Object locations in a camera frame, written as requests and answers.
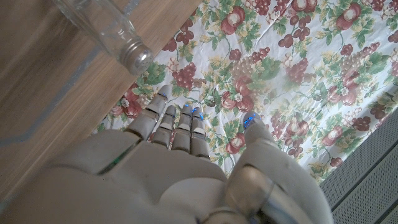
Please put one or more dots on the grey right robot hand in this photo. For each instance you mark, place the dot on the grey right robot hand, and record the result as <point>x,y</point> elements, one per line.
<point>140,186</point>

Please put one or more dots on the clear glass salt shaker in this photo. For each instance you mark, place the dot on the clear glass salt shaker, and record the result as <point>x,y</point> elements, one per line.
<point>109,28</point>

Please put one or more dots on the floral fruit print backdrop cloth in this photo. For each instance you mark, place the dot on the floral fruit print backdrop cloth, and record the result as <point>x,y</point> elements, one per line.
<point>280,31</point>

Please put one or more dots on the grey perforated panel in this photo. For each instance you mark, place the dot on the grey perforated panel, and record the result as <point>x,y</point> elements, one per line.
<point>367,180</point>

